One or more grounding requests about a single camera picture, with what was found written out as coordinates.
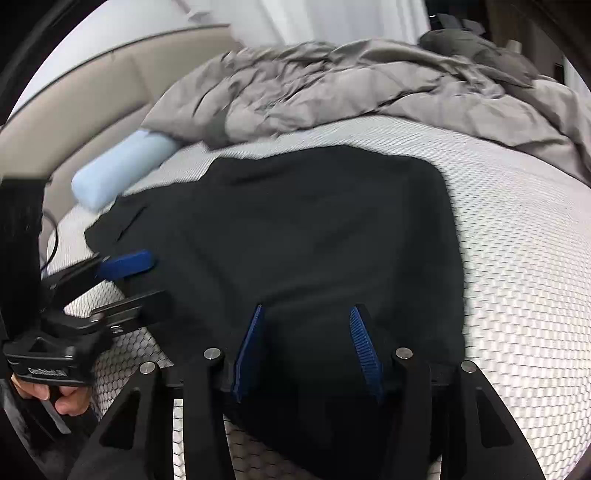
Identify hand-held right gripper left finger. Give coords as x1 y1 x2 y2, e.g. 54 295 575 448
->
69 304 266 480

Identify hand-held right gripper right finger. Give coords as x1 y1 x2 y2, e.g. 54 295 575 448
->
348 305 548 480

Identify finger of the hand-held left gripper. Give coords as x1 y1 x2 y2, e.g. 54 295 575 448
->
42 250 156 303
58 289 175 334

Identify black pants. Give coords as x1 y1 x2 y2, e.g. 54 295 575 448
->
84 145 465 480

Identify person's left hand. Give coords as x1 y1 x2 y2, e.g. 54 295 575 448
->
11 373 93 417

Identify light blue pillow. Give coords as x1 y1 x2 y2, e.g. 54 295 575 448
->
71 130 179 211

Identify beige padded headboard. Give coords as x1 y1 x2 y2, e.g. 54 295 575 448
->
0 25 241 222

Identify grey rumpled blanket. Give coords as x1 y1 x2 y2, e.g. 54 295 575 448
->
141 39 591 185

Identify dark grey cloth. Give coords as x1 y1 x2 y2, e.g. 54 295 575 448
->
419 28 537 89

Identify white curtain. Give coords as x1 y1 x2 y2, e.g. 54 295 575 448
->
231 0 432 49

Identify thin black cable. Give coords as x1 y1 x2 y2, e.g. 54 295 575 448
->
39 210 60 274

